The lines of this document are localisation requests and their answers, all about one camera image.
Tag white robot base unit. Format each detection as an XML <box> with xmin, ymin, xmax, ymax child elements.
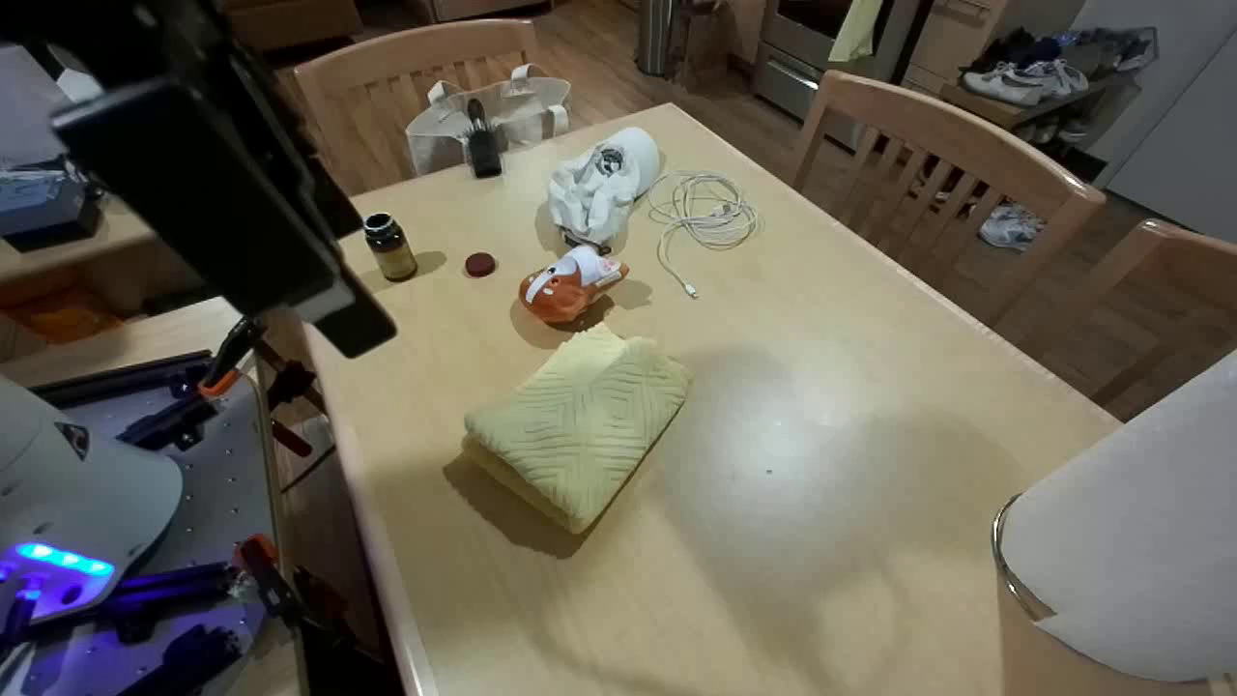
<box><xmin>0</xmin><ymin>379</ymin><xmax>187</xmax><ymax>621</ymax></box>

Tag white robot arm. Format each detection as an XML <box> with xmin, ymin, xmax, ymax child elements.
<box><xmin>31</xmin><ymin>0</ymin><xmax>395</xmax><ymax>356</ymax></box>

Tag white canvas tote bag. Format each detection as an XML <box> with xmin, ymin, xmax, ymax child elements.
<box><xmin>404</xmin><ymin>65</ymin><xmax>573</xmax><ymax>174</ymax></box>

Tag wooden chair near bag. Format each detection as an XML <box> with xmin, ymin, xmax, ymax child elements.
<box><xmin>294</xmin><ymin>19</ymin><xmax>537</xmax><ymax>193</ymax></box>

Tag orange and white plush toy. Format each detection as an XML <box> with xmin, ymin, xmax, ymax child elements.
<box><xmin>519</xmin><ymin>249</ymin><xmax>625</xmax><ymax>325</ymax></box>

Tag folded yellow towel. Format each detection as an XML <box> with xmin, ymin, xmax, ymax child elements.
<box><xmin>465</xmin><ymin>325</ymin><xmax>690</xmax><ymax>532</ymax></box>

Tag crumpled white cloth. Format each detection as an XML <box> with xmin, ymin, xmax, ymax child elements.
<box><xmin>545</xmin><ymin>128</ymin><xmax>661</xmax><ymax>249</ymax></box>

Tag small red bottle cap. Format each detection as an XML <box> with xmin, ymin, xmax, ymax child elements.
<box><xmin>465</xmin><ymin>253</ymin><xmax>500</xmax><ymax>277</ymax></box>

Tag dark glass supplement bottle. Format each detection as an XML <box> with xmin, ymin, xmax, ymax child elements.
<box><xmin>364</xmin><ymin>212</ymin><xmax>417</xmax><ymax>284</ymax></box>

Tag wooden chair far side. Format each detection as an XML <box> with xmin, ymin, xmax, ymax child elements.
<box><xmin>786</xmin><ymin>70</ymin><xmax>1107</xmax><ymax>321</ymax></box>

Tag wooden shoe rack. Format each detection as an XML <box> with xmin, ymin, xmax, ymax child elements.
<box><xmin>960</xmin><ymin>29</ymin><xmax>1158</xmax><ymax>146</ymax></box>

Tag wooden chair at right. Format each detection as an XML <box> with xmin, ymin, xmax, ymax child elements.
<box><xmin>1081</xmin><ymin>221</ymin><xmax>1237</xmax><ymax>413</ymax></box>

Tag white charging cable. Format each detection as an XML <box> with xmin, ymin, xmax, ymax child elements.
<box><xmin>645</xmin><ymin>172</ymin><xmax>757</xmax><ymax>303</ymax></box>

